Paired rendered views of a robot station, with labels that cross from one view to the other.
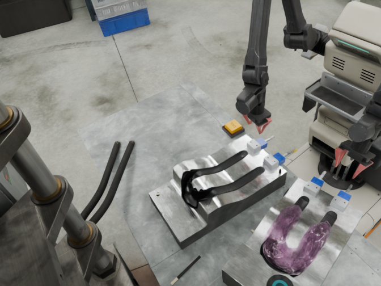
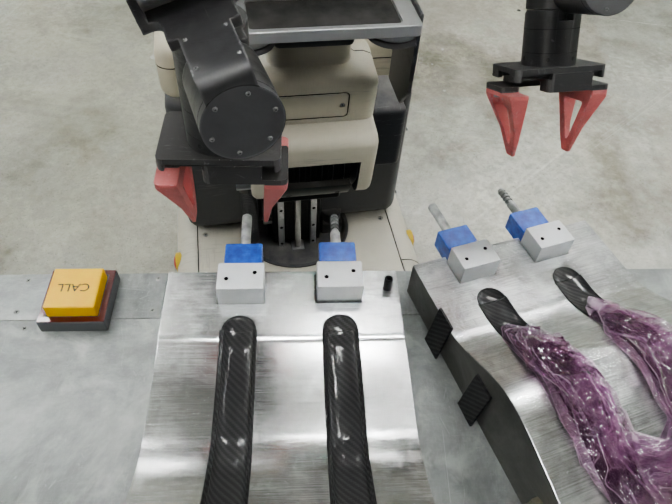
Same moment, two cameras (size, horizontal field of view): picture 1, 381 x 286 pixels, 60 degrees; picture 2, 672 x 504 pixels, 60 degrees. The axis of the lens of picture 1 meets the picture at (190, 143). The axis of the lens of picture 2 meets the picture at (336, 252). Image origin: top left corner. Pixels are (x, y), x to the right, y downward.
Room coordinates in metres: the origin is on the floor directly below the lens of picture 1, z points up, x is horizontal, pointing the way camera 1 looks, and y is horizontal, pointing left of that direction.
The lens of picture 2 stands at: (0.69, 0.07, 1.42)
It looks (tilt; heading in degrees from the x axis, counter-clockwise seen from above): 50 degrees down; 289
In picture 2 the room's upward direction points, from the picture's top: 4 degrees clockwise
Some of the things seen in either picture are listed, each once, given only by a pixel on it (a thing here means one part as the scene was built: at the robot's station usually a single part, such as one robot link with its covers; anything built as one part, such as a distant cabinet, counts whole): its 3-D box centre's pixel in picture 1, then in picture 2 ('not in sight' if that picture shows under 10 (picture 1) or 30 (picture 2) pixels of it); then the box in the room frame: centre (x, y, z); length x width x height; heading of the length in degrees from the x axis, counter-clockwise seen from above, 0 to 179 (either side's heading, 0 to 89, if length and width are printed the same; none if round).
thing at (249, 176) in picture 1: (220, 176); (292, 466); (0.77, -0.10, 0.92); 0.35 x 0.16 x 0.09; 115
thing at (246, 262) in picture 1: (296, 242); (623, 411); (0.48, -0.31, 0.86); 0.50 x 0.26 x 0.11; 132
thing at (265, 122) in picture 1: (259, 122); (249, 181); (0.89, -0.28, 1.05); 0.07 x 0.07 x 0.09; 24
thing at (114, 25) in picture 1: (122, 16); not in sight; (4.06, 0.59, 0.11); 0.61 x 0.41 x 0.22; 103
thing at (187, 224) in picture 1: (216, 183); (281, 503); (0.77, -0.08, 0.87); 0.50 x 0.26 x 0.14; 115
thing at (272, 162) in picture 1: (279, 158); (336, 255); (0.83, -0.35, 0.89); 0.13 x 0.05 x 0.05; 115
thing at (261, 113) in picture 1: (256, 106); (219, 116); (0.91, -0.27, 1.12); 0.10 x 0.07 x 0.07; 24
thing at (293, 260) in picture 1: (296, 235); (633, 391); (0.49, -0.30, 0.90); 0.26 x 0.18 x 0.08; 132
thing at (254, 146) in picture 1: (262, 143); (244, 257); (0.93, -0.31, 0.89); 0.13 x 0.05 x 0.05; 115
